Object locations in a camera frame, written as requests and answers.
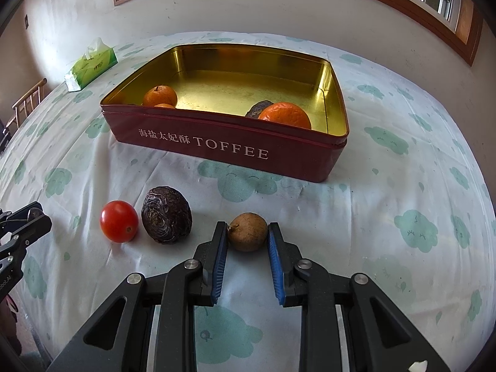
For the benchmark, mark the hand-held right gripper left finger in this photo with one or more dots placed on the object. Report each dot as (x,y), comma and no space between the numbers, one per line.
(220,263)

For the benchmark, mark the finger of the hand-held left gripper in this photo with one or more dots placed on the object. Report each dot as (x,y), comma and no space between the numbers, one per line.
(4,216)
(33,223)

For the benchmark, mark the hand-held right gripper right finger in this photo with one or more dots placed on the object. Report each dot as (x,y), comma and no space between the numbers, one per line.
(274,267)

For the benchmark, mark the small brown round fruit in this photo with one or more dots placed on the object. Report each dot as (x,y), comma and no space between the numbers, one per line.
(247,233)

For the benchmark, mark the red tin box gold inside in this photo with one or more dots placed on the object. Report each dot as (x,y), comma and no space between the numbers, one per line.
(232,151)

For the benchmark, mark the large orange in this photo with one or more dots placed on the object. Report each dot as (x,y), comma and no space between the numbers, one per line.
(285,116)

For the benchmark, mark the small orange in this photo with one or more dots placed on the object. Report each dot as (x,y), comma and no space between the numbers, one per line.
(164,106)

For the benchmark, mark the dark wrinkled passion fruit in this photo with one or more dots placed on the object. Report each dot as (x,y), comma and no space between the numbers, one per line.
(259,109)
(166,215)

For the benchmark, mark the red tomato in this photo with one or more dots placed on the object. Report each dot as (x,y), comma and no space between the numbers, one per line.
(119,221)

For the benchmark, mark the wooden chair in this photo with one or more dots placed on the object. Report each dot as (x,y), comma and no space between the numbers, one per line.
(29,100)

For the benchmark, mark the white tablecloth green cloud print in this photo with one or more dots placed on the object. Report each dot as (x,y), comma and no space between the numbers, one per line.
(387,201)

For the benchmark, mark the green tissue pack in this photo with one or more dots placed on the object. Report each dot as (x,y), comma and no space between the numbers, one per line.
(91,68)

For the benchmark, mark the white paper scrap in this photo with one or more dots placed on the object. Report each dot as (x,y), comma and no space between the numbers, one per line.
(418,366)

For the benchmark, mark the orange with stem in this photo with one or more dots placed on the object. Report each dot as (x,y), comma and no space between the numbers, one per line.
(159,96)

